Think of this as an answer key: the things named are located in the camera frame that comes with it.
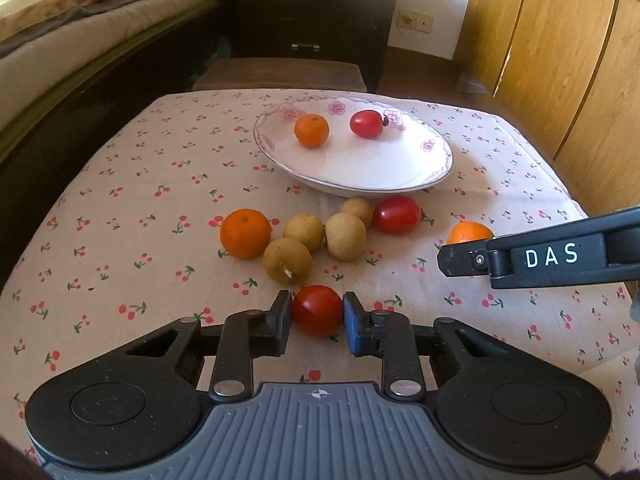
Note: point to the tan longan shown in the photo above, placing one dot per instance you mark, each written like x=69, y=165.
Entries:
x=346, y=237
x=303, y=230
x=357, y=208
x=287, y=260

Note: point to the light wooden wardrobe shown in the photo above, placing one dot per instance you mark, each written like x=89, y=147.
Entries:
x=565, y=60

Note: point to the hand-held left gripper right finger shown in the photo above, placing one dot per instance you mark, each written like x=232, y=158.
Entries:
x=351, y=322

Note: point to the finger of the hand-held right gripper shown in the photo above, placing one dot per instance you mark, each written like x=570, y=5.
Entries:
x=462, y=259

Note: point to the white floral plate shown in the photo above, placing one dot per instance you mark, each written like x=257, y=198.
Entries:
x=370, y=165

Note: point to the red cherry tomato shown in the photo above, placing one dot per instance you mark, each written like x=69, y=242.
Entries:
x=366, y=123
x=317, y=310
x=397, y=215

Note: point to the cherry print tablecloth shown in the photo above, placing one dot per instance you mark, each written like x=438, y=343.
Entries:
x=140, y=240

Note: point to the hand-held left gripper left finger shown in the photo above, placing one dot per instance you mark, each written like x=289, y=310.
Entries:
x=284, y=312

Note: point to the white wall outlet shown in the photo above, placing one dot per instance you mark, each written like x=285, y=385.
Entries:
x=414, y=21

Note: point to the dark wooden dresser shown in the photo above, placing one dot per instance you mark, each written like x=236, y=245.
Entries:
x=340, y=20

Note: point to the brown wooden stool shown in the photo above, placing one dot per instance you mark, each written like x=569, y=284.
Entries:
x=280, y=74

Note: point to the bed with beige mattress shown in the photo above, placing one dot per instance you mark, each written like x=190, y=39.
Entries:
x=65, y=80

